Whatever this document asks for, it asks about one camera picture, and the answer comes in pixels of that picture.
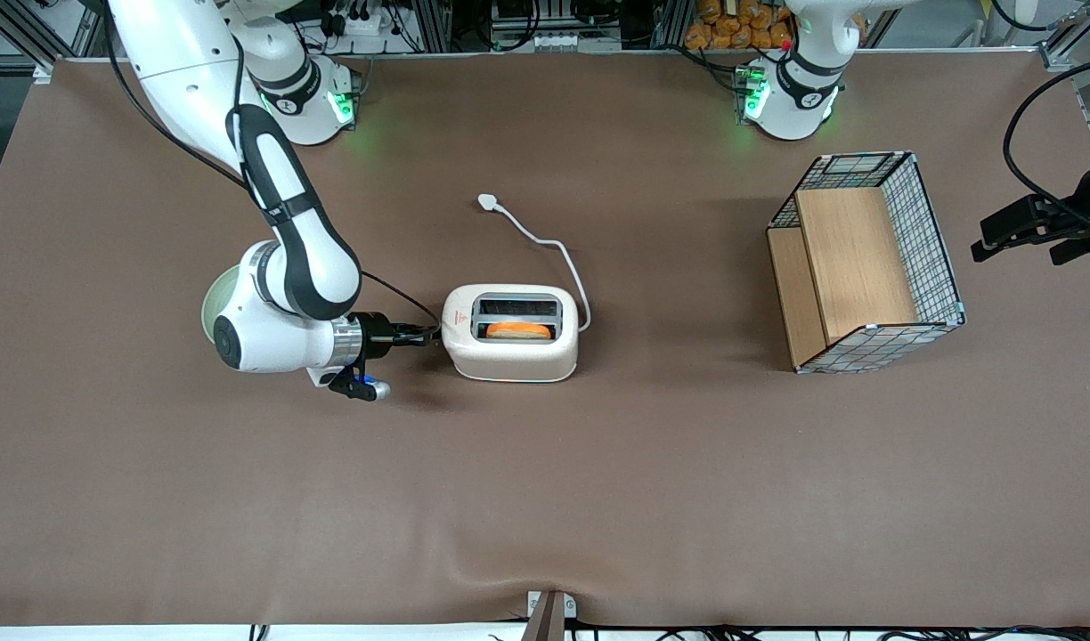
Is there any metal table edge bracket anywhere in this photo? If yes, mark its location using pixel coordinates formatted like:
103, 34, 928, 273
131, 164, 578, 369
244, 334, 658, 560
525, 589, 578, 641

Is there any pile of orange bread rolls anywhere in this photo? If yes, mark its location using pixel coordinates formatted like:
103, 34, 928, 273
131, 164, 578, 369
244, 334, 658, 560
685, 0, 797, 51

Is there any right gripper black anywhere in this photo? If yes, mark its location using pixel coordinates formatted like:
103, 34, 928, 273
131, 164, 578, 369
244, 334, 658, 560
360, 312, 443, 359

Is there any white two-slot toaster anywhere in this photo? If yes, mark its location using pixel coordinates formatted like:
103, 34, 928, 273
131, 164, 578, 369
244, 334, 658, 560
434, 284, 580, 384

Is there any white power strip with plugs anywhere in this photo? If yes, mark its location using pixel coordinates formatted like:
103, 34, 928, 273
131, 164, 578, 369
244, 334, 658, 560
318, 0, 403, 38

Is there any pale green plate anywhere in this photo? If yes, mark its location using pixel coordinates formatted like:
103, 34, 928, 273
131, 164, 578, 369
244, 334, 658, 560
201, 264, 243, 345

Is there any wire basket with wooden shelf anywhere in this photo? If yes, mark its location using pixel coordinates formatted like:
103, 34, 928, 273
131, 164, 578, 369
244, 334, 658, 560
766, 150, 966, 375

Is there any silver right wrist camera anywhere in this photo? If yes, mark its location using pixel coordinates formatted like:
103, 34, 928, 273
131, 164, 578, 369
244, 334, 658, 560
309, 361, 392, 402

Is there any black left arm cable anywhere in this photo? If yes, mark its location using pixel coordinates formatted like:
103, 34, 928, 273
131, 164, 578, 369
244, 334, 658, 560
1004, 55, 1090, 223

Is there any toast slice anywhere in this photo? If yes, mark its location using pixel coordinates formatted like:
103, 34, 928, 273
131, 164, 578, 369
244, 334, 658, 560
485, 320, 554, 341

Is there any white toaster power cord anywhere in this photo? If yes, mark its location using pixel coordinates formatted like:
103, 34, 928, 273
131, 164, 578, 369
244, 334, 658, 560
476, 193, 592, 334

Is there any light wooden shelf board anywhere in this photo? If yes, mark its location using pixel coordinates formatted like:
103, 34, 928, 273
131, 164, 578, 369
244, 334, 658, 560
768, 187, 920, 369

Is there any aluminium frame profile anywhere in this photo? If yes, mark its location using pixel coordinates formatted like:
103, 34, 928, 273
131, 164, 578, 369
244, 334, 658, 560
0, 0, 110, 83
1039, 0, 1090, 72

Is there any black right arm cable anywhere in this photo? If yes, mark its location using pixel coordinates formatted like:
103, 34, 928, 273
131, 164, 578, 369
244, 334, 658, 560
102, 0, 442, 335

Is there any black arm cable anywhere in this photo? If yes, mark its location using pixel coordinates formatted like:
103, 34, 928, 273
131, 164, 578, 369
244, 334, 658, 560
1004, 55, 1090, 223
102, 0, 442, 335

